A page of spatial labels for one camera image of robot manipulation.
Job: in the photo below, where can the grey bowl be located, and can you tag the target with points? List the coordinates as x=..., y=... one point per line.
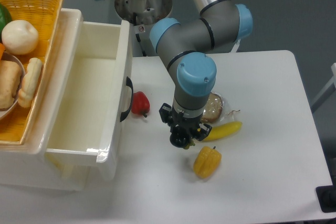
x=9, y=57

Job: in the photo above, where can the brown bread roll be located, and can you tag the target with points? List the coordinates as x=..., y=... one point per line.
x=10, y=79

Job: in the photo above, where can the white furniture frame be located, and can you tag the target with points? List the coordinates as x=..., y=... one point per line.
x=326, y=91

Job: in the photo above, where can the bread slice in plastic wrap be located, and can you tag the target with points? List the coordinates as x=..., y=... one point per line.
x=218, y=111

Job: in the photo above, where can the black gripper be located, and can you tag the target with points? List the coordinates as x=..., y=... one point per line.
x=193, y=126

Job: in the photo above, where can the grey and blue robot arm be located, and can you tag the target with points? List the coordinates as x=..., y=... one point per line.
x=183, y=50

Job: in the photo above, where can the yellow banana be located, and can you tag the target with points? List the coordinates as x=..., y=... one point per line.
x=223, y=131

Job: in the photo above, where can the black drawer handle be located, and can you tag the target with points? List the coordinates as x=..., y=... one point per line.
x=128, y=99

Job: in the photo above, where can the orange item at basket edge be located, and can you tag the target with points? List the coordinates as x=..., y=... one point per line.
x=2, y=49

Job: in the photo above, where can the red bell pepper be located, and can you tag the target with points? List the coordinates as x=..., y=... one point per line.
x=141, y=104

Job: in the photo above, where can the beige peanut-shaped bread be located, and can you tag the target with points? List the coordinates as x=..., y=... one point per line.
x=29, y=83

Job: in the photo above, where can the white drawer cabinet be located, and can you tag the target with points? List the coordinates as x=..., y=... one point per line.
x=28, y=164

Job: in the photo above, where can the yellow wicker basket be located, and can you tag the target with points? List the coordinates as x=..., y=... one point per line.
x=43, y=15

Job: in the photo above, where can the black device at table edge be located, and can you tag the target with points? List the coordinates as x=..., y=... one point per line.
x=326, y=198

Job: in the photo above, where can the open white upper drawer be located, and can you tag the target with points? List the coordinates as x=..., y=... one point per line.
x=87, y=128

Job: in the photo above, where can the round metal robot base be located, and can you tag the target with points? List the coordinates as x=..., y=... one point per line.
x=143, y=12

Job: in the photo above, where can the white round onion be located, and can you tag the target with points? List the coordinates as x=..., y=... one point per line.
x=20, y=37

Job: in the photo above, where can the dark purple mangosteen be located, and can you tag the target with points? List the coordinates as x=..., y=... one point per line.
x=181, y=141

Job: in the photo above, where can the yellow bell pepper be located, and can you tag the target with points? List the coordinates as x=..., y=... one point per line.
x=207, y=162

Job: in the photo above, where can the green vegetable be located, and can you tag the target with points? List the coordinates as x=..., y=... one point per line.
x=5, y=17

